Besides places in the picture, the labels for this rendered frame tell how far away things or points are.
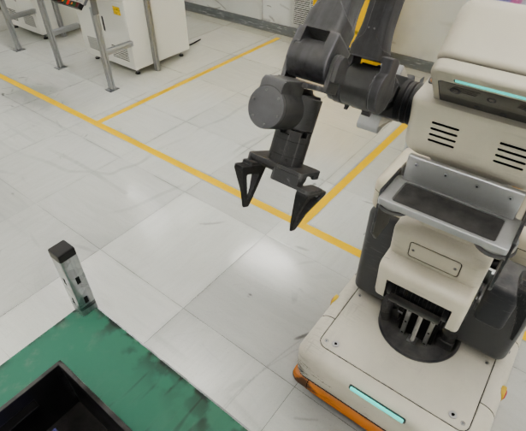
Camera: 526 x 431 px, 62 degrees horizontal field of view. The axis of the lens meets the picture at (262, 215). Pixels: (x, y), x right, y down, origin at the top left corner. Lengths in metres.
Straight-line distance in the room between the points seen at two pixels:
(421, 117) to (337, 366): 0.91
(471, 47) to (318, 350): 1.07
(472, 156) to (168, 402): 0.69
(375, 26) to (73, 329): 0.73
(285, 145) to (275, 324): 1.35
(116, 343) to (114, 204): 1.88
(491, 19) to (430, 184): 0.32
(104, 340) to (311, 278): 1.44
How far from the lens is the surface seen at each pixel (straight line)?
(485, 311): 1.29
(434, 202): 0.92
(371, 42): 0.83
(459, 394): 1.58
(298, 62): 0.66
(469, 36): 0.81
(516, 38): 0.81
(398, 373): 1.55
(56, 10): 5.28
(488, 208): 0.94
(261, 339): 1.89
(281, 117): 0.59
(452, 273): 1.10
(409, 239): 1.08
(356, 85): 0.82
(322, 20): 0.67
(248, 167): 0.71
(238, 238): 2.28
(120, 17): 4.02
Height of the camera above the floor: 1.58
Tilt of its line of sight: 41 degrees down
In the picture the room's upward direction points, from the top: straight up
